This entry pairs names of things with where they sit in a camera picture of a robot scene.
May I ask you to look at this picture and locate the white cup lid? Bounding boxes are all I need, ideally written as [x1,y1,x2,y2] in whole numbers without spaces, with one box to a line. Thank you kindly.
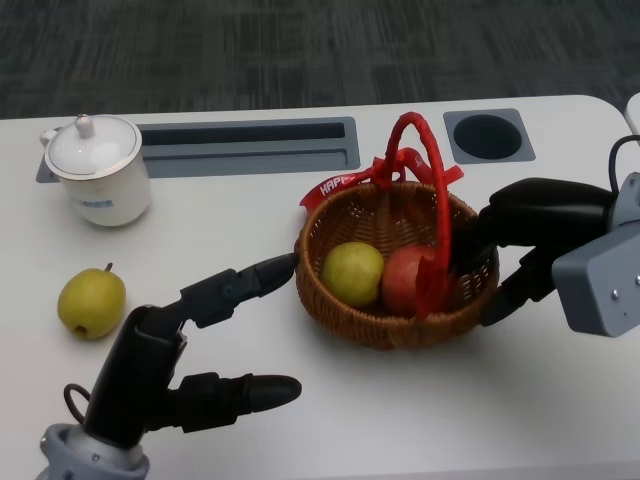
[44,113,143,179]

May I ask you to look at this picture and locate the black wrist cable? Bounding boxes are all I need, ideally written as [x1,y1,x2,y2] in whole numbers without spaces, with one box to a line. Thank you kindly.
[63,383,94,424]
[607,133,640,194]

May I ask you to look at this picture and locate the white ceramic cup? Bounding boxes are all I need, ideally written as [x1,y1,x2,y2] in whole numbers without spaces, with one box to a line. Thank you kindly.
[38,127,152,228]

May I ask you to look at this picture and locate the red printed ribbon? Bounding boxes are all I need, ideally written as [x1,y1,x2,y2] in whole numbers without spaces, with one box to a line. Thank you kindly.
[299,147,465,209]

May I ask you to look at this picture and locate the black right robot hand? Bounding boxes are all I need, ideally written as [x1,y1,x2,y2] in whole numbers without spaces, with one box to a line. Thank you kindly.
[449,177,619,329]

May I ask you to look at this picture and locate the wicker basket with red handle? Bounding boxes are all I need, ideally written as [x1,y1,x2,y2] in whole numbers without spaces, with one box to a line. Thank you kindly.
[294,112,501,351]

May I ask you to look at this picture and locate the yellow-green pear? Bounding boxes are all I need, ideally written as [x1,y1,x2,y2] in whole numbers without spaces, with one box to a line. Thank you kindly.
[322,242,385,307]
[57,263,126,341]

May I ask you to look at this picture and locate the grey table cable tray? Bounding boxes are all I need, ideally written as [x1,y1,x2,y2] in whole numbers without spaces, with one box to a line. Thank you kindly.
[35,117,361,184]

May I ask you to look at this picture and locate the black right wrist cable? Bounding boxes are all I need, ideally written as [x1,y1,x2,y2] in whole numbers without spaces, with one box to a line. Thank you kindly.
[607,133,640,194]

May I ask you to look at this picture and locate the red apple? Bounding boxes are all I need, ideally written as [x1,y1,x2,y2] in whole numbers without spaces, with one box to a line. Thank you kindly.
[382,244,441,316]

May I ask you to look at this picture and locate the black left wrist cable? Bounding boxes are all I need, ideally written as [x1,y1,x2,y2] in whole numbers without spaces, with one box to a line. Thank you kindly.
[63,383,94,424]

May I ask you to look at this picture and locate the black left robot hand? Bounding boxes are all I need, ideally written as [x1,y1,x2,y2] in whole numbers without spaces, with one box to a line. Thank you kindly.
[83,252,304,451]

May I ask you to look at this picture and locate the grey round table grommet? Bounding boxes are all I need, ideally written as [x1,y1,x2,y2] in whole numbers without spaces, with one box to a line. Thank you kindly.
[442,108,536,165]

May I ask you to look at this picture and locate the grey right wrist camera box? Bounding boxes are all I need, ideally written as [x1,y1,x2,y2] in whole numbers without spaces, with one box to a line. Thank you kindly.
[552,222,640,339]

